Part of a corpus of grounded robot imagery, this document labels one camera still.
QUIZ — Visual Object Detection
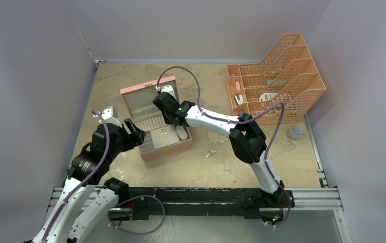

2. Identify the cream oval watch pillow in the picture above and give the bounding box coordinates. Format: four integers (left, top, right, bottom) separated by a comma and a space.
176, 126, 189, 140

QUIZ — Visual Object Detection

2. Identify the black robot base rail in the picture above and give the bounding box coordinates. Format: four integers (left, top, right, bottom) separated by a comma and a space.
103, 178, 295, 224

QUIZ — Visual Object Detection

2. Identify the rhinestone earring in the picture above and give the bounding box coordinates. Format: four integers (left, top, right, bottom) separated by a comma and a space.
205, 150, 218, 159

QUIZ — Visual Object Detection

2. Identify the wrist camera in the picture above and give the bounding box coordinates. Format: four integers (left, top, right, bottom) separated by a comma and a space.
156, 85, 176, 98
99, 106, 121, 127

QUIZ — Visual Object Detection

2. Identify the clear plastic cup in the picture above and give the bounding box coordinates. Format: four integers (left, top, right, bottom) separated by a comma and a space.
286, 124, 304, 140

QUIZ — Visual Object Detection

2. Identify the white stapler in organizer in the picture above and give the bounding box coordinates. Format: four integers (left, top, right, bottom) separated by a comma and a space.
234, 95, 244, 106

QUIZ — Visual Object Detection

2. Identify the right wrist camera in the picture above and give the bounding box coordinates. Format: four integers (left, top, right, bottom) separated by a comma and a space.
156, 85, 176, 98

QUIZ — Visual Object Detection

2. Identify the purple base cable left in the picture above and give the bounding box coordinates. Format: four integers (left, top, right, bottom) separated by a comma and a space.
107, 195, 165, 235

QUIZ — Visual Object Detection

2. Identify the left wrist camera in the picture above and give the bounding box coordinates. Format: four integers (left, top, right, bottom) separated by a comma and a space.
99, 106, 121, 127

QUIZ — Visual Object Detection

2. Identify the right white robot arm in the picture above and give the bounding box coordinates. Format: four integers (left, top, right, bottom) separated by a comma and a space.
152, 92, 294, 207

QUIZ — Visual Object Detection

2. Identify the pink jewelry box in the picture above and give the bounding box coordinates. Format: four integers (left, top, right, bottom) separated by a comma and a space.
120, 75, 192, 161

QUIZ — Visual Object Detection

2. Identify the silver bangle bracelet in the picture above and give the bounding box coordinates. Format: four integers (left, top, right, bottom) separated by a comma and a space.
206, 129, 230, 144

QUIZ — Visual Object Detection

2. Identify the orange mesh file organizer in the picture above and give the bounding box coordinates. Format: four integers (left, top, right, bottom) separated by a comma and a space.
227, 33, 326, 124

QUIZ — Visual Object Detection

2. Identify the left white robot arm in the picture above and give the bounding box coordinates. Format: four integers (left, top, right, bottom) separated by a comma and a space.
31, 115, 146, 242

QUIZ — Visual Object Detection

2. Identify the white label card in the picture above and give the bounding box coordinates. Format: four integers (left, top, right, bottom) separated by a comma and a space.
259, 93, 278, 102

